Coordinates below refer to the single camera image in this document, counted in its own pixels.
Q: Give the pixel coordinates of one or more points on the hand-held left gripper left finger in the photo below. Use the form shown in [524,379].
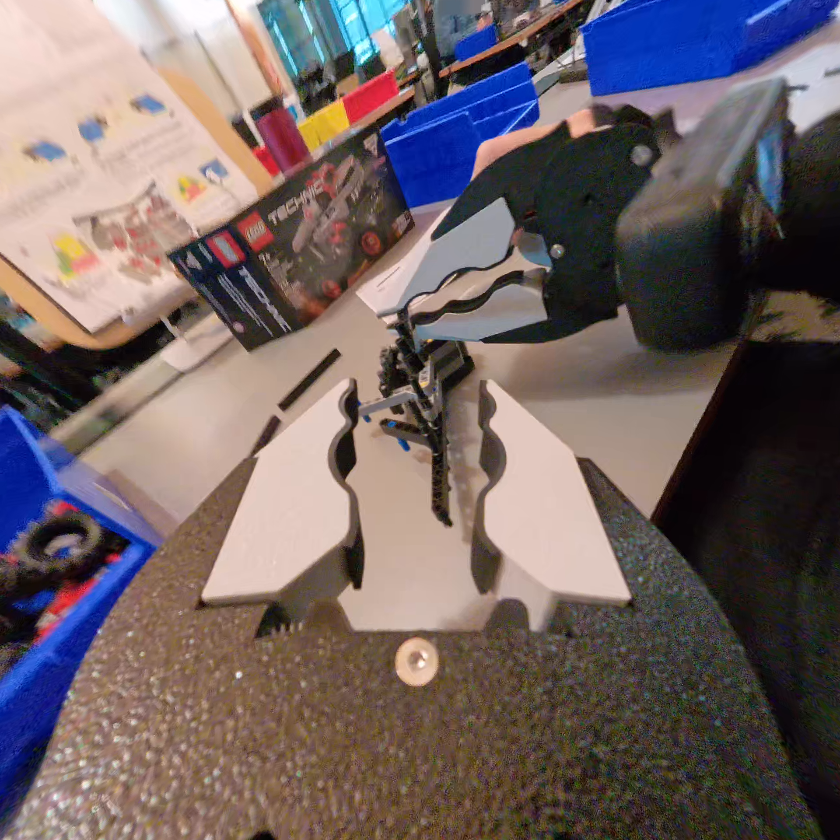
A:
[282,512]

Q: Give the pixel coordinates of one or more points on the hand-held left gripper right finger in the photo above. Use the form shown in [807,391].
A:
[558,518]

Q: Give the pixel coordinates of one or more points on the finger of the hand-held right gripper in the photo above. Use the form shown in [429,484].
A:
[466,249]
[499,315]

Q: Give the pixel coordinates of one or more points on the grey black toy brick chassis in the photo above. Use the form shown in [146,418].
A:
[420,374]

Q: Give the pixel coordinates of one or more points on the long black pinned brick beam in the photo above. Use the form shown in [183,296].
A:
[442,479]

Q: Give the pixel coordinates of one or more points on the person's right hand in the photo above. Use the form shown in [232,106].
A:
[518,148]

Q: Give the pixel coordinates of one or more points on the short black brick beam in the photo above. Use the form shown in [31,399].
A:
[266,434]

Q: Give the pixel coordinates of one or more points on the white instruction booklet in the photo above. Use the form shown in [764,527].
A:
[380,289]

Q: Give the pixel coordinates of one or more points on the blue divided bin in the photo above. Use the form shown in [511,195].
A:
[446,151]

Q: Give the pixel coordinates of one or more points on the medium black brick beam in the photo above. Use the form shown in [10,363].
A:
[310,379]

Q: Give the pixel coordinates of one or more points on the black toy set box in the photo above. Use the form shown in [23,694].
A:
[295,256]

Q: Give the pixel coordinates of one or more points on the red bin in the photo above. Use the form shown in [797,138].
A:
[371,95]

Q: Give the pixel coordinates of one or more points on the white stand base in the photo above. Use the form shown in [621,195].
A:
[197,348]

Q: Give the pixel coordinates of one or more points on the yellow bin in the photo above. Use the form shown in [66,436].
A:
[325,124]

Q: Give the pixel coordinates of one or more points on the large blue bin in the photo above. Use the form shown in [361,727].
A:
[689,52]

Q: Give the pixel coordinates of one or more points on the small blue bin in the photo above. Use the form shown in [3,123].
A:
[476,43]

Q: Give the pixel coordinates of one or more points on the maroon tumbler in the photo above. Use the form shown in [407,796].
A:
[283,141]

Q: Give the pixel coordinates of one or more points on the person's dark clothed legs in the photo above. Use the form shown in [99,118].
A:
[768,590]

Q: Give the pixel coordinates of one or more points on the pile of toy brick parts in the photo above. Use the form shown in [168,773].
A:
[52,558]

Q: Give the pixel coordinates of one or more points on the blue parts bin with tag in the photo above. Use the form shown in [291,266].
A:
[39,689]

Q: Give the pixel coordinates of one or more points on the instruction poster on board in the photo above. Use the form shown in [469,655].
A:
[98,164]

